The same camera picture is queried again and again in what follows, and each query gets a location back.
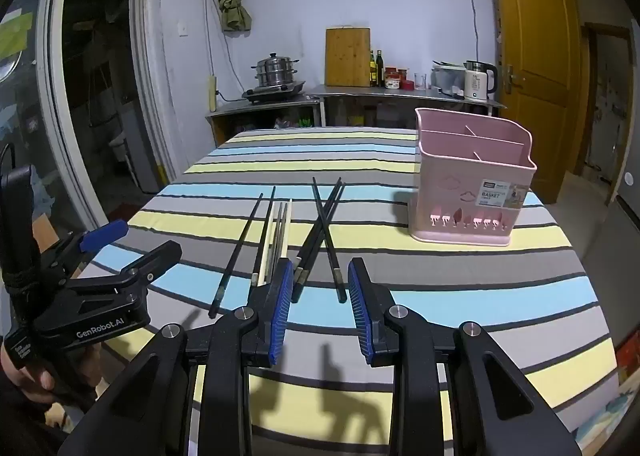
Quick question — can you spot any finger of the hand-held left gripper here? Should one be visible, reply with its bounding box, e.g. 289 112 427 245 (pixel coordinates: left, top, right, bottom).
42 219 129 273
114 241 183 295

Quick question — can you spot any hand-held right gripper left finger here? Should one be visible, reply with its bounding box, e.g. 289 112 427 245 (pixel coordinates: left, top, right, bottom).
56 257 296 456

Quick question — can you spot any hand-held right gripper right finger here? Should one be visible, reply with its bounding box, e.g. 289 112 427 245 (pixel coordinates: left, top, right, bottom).
347 257 583 456

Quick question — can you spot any black chopstick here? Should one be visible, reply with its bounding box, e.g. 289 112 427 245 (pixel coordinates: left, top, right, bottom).
209 193 264 319
255 186 277 281
297 182 347 287
311 177 347 304
291 178 344 301

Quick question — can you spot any cream chopstick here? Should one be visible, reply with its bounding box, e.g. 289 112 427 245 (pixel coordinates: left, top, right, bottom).
251 202 277 285

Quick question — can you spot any metal chopstick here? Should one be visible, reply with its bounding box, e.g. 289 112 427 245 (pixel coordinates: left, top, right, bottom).
265 202 284 281
279 199 293 264

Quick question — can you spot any pink plastic utensil basket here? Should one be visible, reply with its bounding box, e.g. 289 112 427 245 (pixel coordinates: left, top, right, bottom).
407 107 538 247

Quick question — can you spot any person's left hand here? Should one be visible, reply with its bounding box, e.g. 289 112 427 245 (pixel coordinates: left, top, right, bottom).
0 336 57 404

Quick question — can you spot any striped tablecloth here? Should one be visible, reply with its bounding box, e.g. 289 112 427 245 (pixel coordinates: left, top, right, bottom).
75 127 618 456

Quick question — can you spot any sliding glass door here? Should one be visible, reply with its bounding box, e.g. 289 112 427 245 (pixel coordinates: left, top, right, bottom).
0 0 177 257

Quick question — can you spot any wooden cabinet with steel top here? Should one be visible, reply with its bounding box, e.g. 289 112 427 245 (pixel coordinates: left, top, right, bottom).
206 94 322 147

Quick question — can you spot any steel shelf table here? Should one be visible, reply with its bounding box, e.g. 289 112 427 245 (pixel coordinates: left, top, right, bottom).
307 84 507 131

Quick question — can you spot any steel steamer pot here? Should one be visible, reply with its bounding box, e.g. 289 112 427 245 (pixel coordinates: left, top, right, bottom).
251 53 300 88

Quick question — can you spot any grey dish container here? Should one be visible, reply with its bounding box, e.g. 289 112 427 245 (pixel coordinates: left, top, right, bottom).
431 60 468 91

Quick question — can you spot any wooden cutting board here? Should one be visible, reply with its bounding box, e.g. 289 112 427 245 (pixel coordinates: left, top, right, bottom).
325 26 373 87

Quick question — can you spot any white electric kettle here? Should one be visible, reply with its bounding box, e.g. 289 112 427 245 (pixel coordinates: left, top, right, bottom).
464 60 499 102

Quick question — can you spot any yellow wooden door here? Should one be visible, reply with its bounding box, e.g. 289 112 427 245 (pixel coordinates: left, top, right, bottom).
486 0 583 204

